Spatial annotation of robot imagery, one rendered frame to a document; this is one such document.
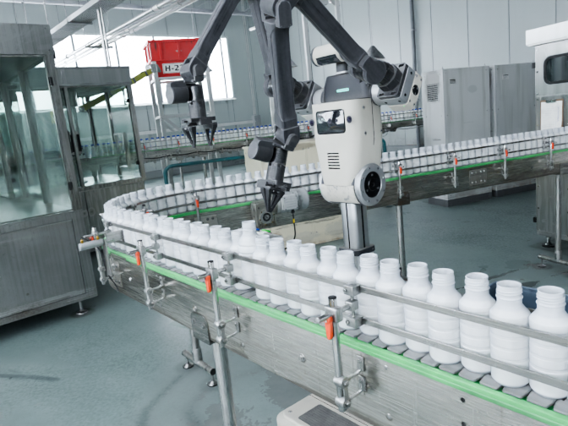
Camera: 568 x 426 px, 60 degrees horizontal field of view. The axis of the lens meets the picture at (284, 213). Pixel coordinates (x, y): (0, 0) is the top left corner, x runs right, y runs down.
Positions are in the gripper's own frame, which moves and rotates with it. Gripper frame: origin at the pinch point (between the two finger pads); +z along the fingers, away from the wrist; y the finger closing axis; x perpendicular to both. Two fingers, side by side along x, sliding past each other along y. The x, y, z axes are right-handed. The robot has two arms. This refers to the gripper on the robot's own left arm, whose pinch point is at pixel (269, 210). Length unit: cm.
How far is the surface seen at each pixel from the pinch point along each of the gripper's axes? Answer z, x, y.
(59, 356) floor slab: 120, 18, -231
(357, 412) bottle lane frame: 41, -12, 56
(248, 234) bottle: 8.1, -19.4, 17.4
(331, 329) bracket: 22, -25, 57
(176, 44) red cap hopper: -239, 219, -573
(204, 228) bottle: 9.0, -19.1, -5.6
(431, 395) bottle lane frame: 30, -16, 75
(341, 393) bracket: 35, -19, 57
